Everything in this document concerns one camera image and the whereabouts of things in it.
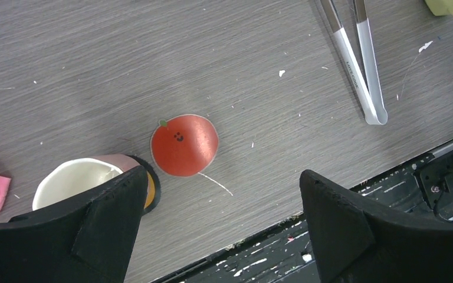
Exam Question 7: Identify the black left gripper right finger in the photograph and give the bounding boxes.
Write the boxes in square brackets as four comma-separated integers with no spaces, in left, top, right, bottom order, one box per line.
[300,169,453,282]

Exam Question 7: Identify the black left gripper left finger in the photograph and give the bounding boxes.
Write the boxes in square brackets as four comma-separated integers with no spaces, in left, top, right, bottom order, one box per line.
[0,166,147,282]

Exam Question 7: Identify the pink mug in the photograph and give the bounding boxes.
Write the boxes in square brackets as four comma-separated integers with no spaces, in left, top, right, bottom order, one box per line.
[32,154,141,210]

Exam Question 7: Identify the metal serving tongs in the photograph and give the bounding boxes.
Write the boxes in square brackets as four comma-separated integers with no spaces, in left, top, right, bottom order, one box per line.
[320,0,388,126]

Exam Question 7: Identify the black yellow face coaster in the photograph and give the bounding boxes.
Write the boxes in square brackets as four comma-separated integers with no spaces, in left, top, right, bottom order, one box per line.
[129,155,162,215]

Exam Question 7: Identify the red tomato coaster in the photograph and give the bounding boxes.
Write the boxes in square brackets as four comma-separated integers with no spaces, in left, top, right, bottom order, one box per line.
[150,114,219,177]

